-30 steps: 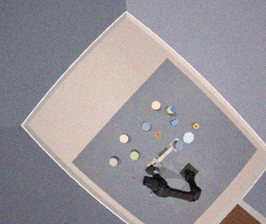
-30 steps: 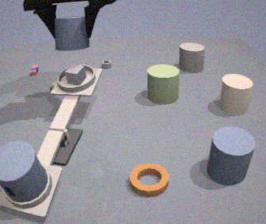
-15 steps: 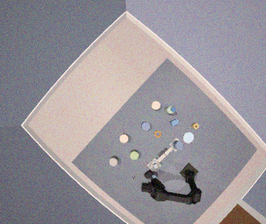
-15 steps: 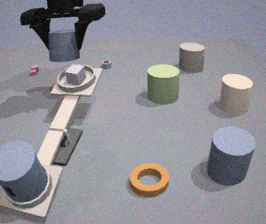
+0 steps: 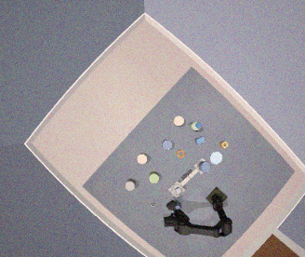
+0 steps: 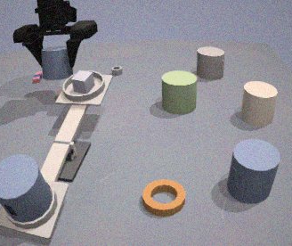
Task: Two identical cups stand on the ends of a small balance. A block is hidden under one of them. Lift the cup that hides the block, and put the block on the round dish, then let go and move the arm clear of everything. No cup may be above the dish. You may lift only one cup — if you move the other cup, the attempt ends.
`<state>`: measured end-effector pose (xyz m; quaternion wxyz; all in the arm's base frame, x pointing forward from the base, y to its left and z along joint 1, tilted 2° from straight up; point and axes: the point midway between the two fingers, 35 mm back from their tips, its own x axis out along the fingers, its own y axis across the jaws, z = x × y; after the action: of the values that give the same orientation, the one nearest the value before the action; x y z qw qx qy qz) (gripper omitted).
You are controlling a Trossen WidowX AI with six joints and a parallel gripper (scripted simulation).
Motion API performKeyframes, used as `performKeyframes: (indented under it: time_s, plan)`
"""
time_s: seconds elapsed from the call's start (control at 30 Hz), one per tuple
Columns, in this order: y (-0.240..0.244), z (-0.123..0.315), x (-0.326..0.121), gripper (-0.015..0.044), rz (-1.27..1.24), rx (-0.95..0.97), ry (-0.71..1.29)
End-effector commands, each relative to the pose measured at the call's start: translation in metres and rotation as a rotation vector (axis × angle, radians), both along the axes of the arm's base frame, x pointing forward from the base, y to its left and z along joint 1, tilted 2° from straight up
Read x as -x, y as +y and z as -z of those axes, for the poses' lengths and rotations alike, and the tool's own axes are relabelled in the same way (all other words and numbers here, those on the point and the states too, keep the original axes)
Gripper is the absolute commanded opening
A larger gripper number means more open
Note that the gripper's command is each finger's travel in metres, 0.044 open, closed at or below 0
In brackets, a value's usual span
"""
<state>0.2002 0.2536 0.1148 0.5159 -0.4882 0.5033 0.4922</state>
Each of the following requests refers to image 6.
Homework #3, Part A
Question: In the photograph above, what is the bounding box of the beige cylinder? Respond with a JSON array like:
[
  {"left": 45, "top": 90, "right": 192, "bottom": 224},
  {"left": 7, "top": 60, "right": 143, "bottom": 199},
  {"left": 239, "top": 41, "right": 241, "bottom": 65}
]
[{"left": 241, "top": 81, "right": 278, "bottom": 127}]

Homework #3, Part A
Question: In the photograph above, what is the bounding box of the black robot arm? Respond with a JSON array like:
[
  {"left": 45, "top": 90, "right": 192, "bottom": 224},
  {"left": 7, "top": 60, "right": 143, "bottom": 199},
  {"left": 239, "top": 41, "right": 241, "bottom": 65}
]
[{"left": 37, "top": 0, "right": 77, "bottom": 22}]

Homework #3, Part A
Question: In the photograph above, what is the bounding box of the orange ring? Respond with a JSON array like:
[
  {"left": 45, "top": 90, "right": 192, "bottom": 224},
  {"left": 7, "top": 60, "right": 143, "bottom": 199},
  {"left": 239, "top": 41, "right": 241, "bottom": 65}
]
[{"left": 142, "top": 180, "right": 185, "bottom": 217}]

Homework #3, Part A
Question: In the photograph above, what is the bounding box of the pink eraser with blue sleeve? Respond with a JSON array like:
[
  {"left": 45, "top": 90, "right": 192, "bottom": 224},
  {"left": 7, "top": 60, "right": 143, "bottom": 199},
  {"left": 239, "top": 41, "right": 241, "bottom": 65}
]
[{"left": 33, "top": 71, "right": 43, "bottom": 84}]

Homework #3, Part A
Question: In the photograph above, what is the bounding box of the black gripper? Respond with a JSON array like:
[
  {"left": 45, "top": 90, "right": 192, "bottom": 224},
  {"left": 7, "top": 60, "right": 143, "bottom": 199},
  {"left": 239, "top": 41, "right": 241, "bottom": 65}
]
[{"left": 13, "top": 0, "right": 98, "bottom": 68}]

